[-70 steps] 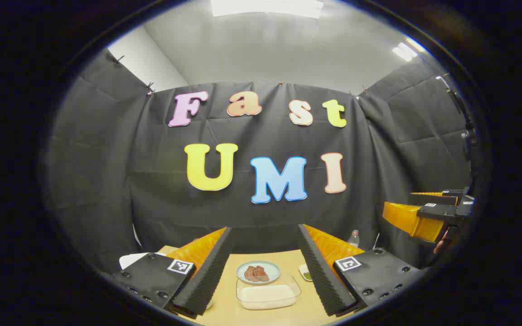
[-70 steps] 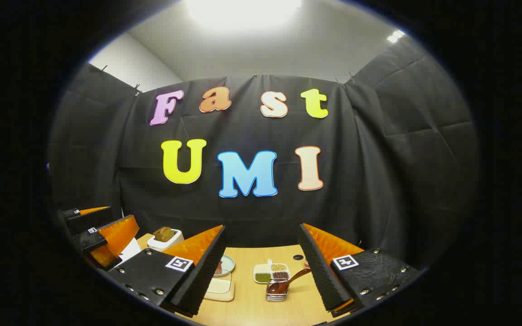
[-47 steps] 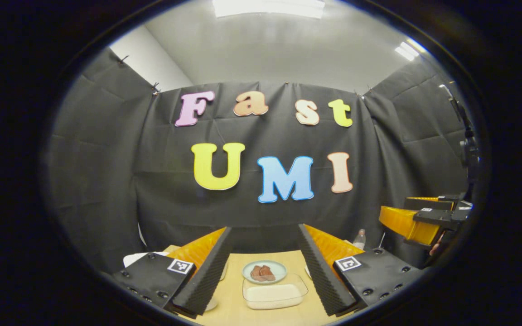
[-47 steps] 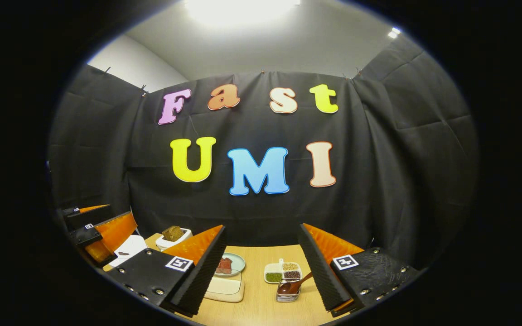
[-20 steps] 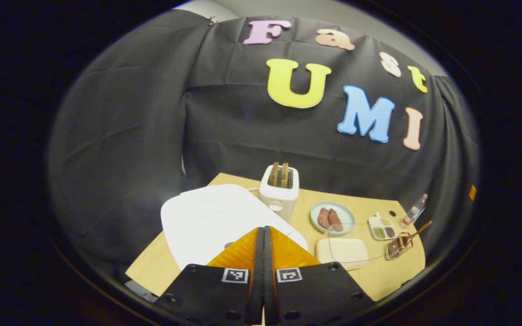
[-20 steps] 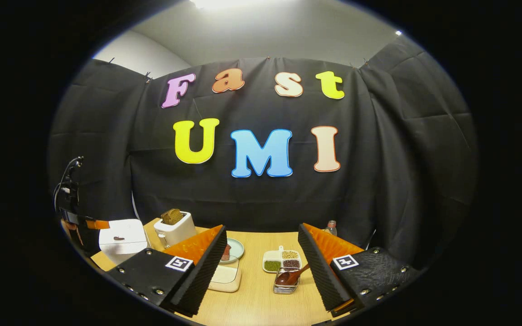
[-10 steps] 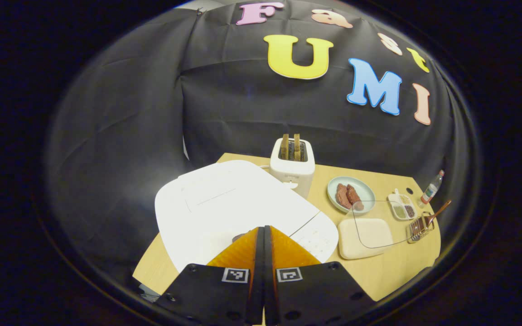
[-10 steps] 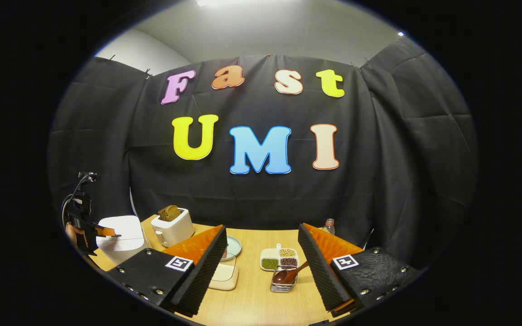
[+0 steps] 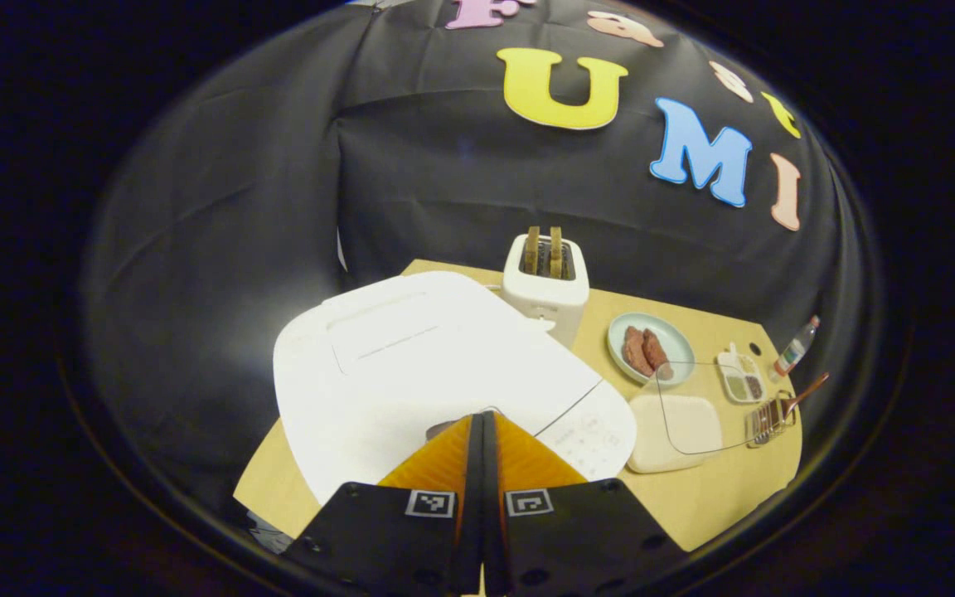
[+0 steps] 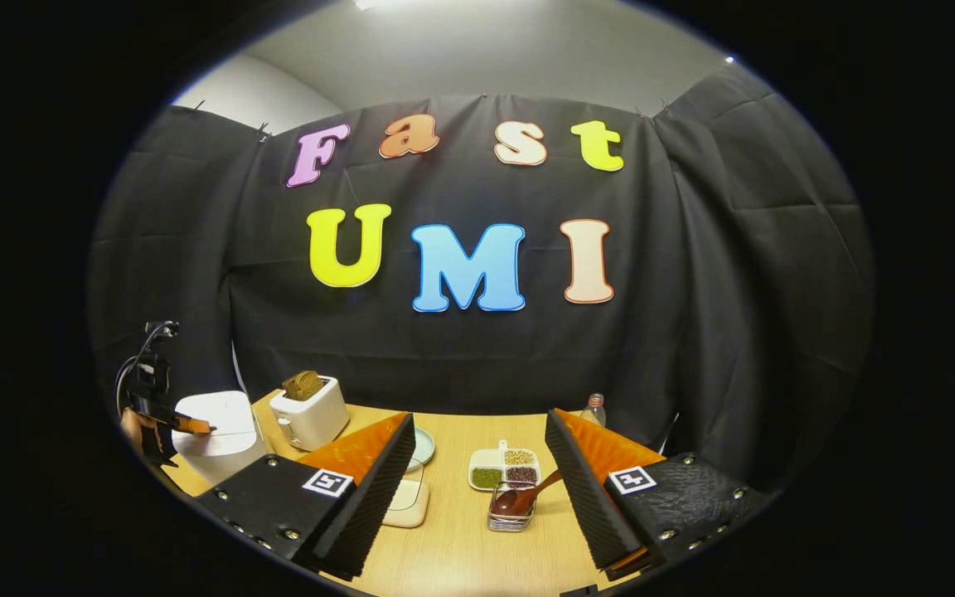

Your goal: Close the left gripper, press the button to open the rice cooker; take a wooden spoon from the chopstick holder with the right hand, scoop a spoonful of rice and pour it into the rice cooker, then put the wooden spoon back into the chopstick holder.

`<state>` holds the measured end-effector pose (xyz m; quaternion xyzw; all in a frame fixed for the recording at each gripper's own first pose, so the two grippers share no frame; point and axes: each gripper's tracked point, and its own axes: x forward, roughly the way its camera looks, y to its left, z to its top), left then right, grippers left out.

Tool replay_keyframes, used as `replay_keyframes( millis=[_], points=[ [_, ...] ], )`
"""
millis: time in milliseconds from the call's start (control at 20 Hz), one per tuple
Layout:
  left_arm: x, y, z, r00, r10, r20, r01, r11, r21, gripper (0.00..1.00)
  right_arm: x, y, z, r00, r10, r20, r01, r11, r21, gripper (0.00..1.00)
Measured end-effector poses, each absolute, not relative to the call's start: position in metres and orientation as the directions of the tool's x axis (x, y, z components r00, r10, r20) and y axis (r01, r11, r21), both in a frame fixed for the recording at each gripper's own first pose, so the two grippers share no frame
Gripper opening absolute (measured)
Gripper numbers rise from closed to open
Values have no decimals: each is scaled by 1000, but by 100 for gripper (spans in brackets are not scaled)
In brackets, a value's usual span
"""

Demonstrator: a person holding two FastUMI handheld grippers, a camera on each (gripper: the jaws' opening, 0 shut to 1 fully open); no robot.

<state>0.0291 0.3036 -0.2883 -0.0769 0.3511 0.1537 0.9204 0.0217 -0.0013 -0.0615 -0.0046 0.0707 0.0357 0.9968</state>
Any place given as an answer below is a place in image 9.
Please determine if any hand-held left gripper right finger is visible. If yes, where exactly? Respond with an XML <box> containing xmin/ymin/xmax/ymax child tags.
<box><xmin>484</xmin><ymin>412</ymin><xmax>686</xmax><ymax>597</ymax></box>

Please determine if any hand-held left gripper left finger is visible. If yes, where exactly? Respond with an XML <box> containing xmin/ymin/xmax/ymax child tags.
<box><xmin>283</xmin><ymin>412</ymin><xmax>485</xmax><ymax>597</ymax></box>

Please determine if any white rice cooker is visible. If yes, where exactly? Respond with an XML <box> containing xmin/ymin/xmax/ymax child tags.
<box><xmin>273</xmin><ymin>271</ymin><xmax>638</xmax><ymax>507</ymax></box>

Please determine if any glass box of white rice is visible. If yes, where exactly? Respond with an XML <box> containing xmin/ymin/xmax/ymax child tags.
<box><xmin>628</xmin><ymin>361</ymin><xmax>765</xmax><ymax>475</ymax></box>

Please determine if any clear chopstick holder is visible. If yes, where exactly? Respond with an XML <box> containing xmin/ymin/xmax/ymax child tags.
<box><xmin>744</xmin><ymin>391</ymin><xmax>798</xmax><ymax>449</ymax></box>

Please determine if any brown wooden spoon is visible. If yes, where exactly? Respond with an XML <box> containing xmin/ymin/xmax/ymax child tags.
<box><xmin>764</xmin><ymin>372</ymin><xmax>831</xmax><ymax>432</ymax></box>

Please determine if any white toaster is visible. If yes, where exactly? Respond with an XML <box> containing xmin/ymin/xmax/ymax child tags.
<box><xmin>501</xmin><ymin>232</ymin><xmax>591</xmax><ymax>350</ymax></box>

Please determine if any pale green plate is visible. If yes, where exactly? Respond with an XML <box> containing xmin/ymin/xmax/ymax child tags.
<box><xmin>608</xmin><ymin>312</ymin><xmax>696</xmax><ymax>387</ymax></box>

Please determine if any white divided bean dish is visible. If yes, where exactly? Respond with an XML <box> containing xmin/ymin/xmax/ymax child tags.
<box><xmin>716</xmin><ymin>343</ymin><xmax>768</xmax><ymax>405</ymax></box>

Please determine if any clear plastic water bottle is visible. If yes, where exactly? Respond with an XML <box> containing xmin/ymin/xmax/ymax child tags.
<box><xmin>770</xmin><ymin>315</ymin><xmax>822</xmax><ymax>383</ymax></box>

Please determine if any black backdrop cloth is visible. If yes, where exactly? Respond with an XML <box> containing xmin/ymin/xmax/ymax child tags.
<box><xmin>84</xmin><ymin>0</ymin><xmax>880</xmax><ymax>531</ymax></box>

